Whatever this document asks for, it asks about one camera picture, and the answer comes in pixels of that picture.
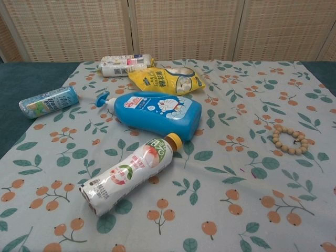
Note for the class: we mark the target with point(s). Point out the blue pump detergent bottle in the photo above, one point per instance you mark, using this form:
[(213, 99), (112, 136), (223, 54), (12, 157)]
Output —
[(160, 113)]

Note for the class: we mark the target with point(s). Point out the yellow marshmallow bag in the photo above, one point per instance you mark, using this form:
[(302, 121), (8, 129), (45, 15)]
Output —
[(157, 80)]

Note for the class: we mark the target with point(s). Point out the yellow-capped white drink bottle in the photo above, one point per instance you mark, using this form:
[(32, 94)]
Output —
[(126, 173)]

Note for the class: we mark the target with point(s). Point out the white tissue pack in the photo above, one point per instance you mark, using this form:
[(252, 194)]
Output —
[(118, 67)]

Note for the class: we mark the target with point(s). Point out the floral patterned tablecloth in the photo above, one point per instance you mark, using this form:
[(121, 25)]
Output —
[(236, 183)]

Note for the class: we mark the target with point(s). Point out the woven bamboo folding screen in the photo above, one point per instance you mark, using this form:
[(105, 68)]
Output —
[(183, 29)]

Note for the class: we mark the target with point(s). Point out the light blue drink can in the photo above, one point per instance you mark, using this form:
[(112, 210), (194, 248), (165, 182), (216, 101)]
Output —
[(50, 102)]

